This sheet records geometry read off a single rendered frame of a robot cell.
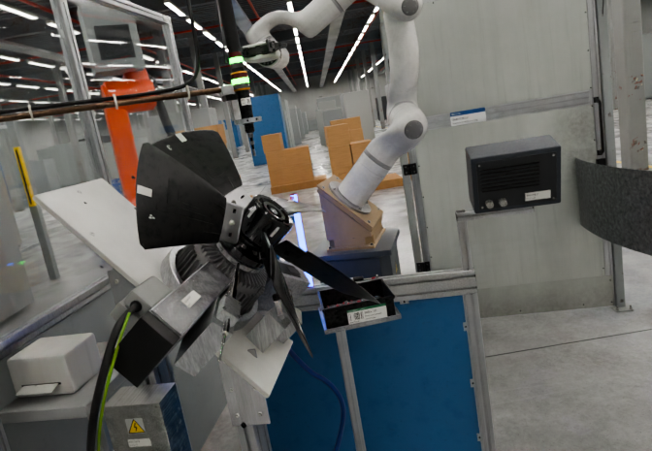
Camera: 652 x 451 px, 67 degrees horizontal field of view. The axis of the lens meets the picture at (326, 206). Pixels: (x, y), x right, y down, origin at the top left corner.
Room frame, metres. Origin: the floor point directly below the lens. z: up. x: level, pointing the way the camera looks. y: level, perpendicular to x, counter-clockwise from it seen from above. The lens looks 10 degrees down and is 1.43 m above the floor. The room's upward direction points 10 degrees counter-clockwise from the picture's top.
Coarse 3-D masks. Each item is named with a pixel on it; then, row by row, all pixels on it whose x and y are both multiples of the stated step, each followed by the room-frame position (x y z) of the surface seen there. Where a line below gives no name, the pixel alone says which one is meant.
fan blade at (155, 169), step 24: (144, 144) 1.01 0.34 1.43; (144, 168) 0.98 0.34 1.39; (168, 168) 1.03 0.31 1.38; (168, 192) 1.00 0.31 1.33; (192, 192) 1.05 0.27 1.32; (216, 192) 1.10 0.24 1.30; (144, 216) 0.93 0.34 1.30; (168, 216) 0.98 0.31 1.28; (192, 216) 1.03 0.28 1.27; (216, 216) 1.09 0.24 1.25; (144, 240) 0.91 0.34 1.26; (168, 240) 0.96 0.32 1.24; (192, 240) 1.02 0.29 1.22; (216, 240) 1.08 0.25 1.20
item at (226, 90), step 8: (224, 88) 1.26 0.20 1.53; (232, 88) 1.27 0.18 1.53; (224, 96) 1.26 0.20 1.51; (232, 96) 1.26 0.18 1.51; (232, 104) 1.26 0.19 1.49; (232, 112) 1.27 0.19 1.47; (240, 112) 1.27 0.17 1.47; (232, 120) 1.29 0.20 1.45; (240, 120) 1.26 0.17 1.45; (248, 120) 1.26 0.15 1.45; (256, 120) 1.27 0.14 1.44
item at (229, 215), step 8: (232, 208) 1.14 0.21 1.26; (240, 208) 1.15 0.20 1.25; (224, 216) 1.11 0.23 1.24; (232, 216) 1.13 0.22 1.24; (240, 216) 1.15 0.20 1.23; (224, 224) 1.11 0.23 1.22; (240, 224) 1.15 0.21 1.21; (224, 232) 1.11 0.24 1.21; (232, 232) 1.13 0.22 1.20; (224, 240) 1.10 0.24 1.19; (232, 240) 1.13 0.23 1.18
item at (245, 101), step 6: (240, 90) 1.27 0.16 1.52; (246, 90) 1.28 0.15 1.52; (240, 96) 1.28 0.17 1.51; (246, 96) 1.28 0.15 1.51; (240, 102) 1.28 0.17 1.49; (246, 102) 1.28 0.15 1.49; (240, 108) 1.28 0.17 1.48; (246, 108) 1.28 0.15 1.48; (246, 114) 1.28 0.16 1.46; (252, 114) 1.29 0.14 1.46; (246, 126) 1.28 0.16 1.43; (252, 126) 1.28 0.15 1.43; (246, 132) 1.28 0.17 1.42
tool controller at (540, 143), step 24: (504, 144) 1.54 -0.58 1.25; (528, 144) 1.50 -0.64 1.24; (552, 144) 1.46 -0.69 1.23; (480, 168) 1.48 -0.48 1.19; (504, 168) 1.47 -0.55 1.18; (528, 168) 1.46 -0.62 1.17; (552, 168) 1.45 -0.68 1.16; (480, 192) 1.50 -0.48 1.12; (504, 192) 1.49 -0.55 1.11; (528, 192) 1.48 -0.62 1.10; (552, 192) 1.47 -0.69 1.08
